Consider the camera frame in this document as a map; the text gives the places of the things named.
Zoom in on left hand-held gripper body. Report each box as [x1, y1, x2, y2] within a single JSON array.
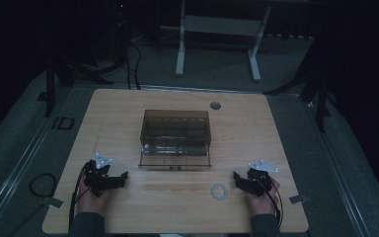
[[84, 151, 120, 198]]

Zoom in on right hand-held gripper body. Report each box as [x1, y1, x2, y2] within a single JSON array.
[[242, 159, 280, 198]]

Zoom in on clear tape roll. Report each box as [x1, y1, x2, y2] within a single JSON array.
[[210, 183, 230, 201]]

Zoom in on transparent brown drawer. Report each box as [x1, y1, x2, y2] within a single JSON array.
[[138, 147, 213, 172]]

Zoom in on transparent brown drawer cabinet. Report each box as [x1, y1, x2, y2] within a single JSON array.
[[139, 109, 212, 158]]

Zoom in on person's left hand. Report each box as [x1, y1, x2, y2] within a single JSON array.
[[75, 179, 113, 218]]

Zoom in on person's right hand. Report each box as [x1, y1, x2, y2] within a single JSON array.
[[245, 177, 281, 217]]

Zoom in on grey tape strip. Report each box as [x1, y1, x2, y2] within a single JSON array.
[[41, 197, 65, 210], [288, 194, 309, 204]]

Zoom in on black metal stand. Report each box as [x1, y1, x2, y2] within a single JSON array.
[[36, 19, 129, 119], [264, 29, 343, 133]]

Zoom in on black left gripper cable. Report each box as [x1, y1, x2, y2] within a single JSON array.
[[68, 161, 93, 229]]

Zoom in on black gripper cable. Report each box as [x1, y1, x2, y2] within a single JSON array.
[[258, 179, 284, 228], [68, 161, 93, 229]]

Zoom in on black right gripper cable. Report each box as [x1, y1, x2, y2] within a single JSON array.
[[258, 179, 284, 228]]

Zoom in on black cable loop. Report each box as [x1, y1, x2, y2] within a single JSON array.
[[29, 173, 59, 199]]

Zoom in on black floor cables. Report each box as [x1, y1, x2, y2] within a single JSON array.
[[123, 41, 143, 91]]

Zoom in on white metal desk frame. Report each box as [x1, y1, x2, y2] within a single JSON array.
[[175, 0, 273, 83]]

